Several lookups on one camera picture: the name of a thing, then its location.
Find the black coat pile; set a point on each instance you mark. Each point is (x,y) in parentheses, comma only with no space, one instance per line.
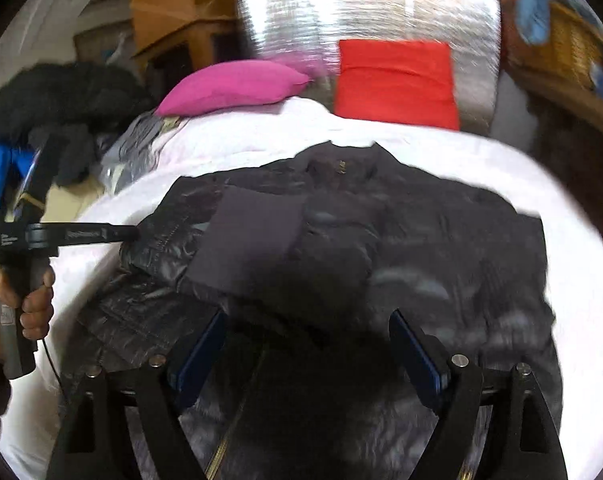
(83,102)

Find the white pink bed quilt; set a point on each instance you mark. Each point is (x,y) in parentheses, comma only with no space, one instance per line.
(237,139)

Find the wicker basket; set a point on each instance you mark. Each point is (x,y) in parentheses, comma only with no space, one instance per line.
(573,45)

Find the black quilted jacket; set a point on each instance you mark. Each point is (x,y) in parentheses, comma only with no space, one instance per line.
(309,256)

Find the silver foil headboard panel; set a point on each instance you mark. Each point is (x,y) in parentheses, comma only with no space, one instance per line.
(304,34)

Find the wooden bench table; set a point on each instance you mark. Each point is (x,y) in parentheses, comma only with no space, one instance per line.
(542,115)

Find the magenta pillow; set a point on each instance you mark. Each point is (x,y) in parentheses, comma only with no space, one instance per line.
(232,84)

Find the person's left hand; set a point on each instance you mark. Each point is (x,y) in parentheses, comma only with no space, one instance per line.
(37,308)

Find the grey folded garment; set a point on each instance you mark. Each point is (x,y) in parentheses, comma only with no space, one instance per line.
(136,152)

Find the wooden cabinet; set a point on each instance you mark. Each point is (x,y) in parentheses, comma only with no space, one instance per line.
(184,35)

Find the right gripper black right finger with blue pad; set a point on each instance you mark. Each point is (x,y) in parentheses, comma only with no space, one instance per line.
(492,424)

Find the red square cushion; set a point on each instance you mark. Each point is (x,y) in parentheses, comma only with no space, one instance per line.
(408,82)

